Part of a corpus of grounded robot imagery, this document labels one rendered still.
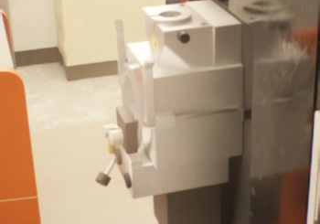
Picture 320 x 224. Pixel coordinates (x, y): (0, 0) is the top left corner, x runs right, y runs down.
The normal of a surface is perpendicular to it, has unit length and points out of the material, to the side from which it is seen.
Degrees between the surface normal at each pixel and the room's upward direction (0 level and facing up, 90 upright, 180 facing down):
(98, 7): 90
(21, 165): 90
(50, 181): 0
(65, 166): 0
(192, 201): 90
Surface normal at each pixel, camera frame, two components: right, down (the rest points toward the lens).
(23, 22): 0.27, 0.37
